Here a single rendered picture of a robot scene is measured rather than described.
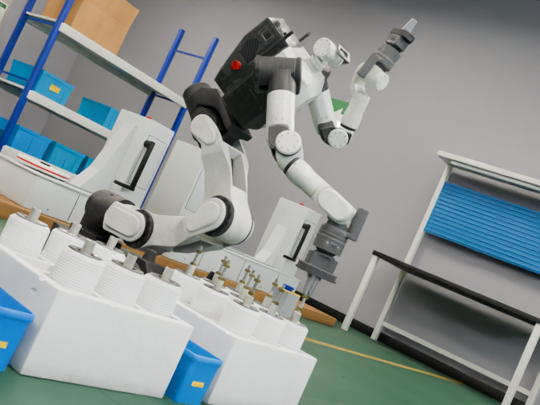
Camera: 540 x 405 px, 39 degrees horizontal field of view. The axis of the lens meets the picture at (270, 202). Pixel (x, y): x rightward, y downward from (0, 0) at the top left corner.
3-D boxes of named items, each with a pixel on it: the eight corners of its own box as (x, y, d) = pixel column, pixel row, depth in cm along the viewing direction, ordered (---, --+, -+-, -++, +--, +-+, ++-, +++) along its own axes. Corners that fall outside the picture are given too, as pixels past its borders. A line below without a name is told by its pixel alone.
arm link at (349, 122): (370, 108, 280) (349, 153, 287) (366, 100, 290) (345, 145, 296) (345, 97, 279) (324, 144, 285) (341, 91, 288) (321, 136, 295)
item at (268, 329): (232, 374, 201) (260, 312, 202) (224, 363, 210) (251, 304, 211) (263, 386, 204) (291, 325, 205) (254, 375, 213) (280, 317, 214)
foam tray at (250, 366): (116, 340, 212) (142, 282, 213) (203, 359, 242) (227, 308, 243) (206, 404, 187) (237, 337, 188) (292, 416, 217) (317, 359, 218)
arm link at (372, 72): (401, 70, 281) (382, 95, 281) (381, 59, 287) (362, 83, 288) (388, 55, 272) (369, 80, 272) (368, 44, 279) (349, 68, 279)
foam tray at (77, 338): (-60, 300, 171) (-26, 229, 172) (75, 333, 199) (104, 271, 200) (19, 374, 144) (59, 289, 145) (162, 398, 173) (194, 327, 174)
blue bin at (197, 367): (103, 349, 194) (123, 307, 195) (134, 356, 203) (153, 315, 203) (174, 402, 175) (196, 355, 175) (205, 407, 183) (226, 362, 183)
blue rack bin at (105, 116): (73, 115, 766) (82, 96, 767) (100, 128, 796) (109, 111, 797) (102, 126, 735) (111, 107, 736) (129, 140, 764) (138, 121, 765)
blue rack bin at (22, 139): (-20, 132, 691) (-11, 112, 692) (13, 146, 722) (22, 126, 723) (10, 146, 662) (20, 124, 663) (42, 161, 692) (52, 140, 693)
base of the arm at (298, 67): (252, 88, 233) (254, 51, 233) (252, 94, 246) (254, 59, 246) (300, 91, 233) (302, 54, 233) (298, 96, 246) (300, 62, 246)
